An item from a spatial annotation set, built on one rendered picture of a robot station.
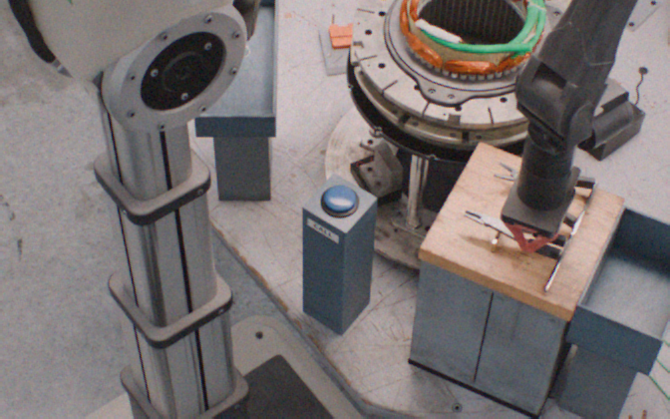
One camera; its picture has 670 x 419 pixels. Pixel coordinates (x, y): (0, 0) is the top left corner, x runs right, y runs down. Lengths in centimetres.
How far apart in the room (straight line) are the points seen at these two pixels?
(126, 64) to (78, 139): 190
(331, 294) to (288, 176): 30
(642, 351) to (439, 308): 27
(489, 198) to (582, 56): 36
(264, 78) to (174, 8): 63
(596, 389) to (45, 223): 157
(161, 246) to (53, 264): 136
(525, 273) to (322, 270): 30
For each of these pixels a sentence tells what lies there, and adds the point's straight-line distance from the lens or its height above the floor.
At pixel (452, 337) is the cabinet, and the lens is 172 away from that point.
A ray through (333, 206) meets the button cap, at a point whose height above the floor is 104.
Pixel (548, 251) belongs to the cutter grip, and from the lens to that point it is 156.
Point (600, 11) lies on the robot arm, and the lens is 131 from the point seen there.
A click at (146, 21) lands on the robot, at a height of 153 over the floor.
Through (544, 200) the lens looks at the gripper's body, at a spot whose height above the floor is 121.
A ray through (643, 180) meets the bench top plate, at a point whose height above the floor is 78.
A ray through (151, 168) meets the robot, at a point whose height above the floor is 123.
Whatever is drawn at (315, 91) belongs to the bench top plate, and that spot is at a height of 78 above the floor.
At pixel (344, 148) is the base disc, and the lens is 201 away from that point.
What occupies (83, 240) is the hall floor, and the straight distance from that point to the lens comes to 292.
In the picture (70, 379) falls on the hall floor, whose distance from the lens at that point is 274.
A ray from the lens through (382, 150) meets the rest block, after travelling 192.
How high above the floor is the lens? 236
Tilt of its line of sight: 53 degrees down
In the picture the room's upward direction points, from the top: 2 degrees clockwise
